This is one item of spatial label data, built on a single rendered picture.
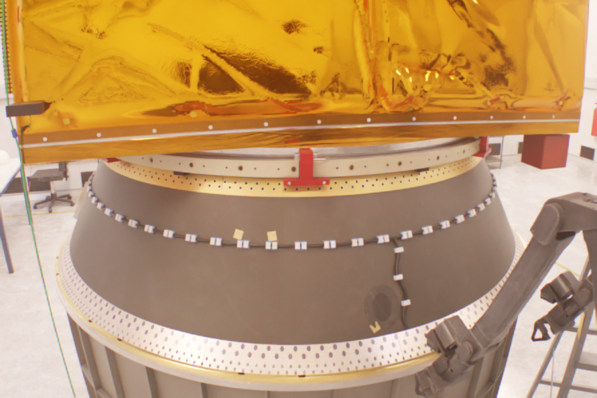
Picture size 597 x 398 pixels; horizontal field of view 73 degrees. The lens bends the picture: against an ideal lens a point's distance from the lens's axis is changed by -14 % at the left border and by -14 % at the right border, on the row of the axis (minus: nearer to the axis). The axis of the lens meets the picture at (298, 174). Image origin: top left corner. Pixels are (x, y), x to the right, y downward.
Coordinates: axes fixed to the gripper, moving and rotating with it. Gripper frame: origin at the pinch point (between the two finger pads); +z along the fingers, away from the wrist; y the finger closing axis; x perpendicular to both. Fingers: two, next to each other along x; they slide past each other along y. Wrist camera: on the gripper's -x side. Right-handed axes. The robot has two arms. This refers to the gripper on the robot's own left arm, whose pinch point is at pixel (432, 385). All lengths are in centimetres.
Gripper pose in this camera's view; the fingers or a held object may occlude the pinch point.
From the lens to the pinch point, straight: 125.9
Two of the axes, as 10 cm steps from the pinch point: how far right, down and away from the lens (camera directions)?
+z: -2.0, 7.1, 6.8
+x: 3.5, 7.0, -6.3
